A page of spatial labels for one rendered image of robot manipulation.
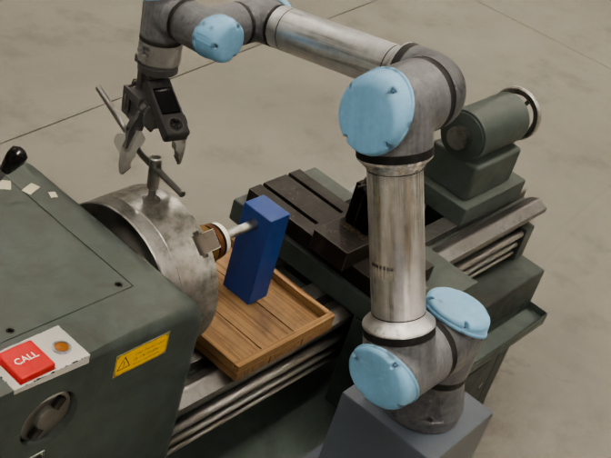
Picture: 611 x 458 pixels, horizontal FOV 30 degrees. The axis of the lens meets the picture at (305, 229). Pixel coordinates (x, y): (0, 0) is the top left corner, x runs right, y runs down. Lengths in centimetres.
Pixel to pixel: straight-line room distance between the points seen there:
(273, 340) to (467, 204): 80
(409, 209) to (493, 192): 139
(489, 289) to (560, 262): 158
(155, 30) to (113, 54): 321
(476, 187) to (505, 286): 33
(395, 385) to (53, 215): 64
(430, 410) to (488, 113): 115
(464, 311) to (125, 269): 55
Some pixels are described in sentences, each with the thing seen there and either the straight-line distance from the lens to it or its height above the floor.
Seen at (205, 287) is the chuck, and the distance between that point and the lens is 206.
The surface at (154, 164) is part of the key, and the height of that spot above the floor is 131.
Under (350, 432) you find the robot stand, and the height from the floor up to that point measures 104.
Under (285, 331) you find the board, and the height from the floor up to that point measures 88.
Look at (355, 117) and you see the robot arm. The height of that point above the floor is 164.
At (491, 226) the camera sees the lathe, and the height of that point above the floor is 86.
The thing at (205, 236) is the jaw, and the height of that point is 119.
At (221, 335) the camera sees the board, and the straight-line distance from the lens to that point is 236.
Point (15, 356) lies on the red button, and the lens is 168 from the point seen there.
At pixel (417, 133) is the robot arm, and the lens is 164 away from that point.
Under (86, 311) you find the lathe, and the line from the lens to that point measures 178.
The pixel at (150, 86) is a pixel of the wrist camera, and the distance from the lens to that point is 200.
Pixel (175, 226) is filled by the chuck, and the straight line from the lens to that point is 204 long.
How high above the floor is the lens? 241
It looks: 34 degrees down
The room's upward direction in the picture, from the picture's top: 17 degrees clockwise
